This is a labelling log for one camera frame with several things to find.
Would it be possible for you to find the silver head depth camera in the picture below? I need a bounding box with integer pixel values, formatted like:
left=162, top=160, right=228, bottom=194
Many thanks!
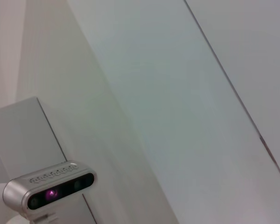
left=2, top=160, right=97, bottom=214

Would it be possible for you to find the white cabinet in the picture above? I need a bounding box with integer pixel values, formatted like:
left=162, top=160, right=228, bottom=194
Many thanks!
left=0, top=96, right=101, bottom=224

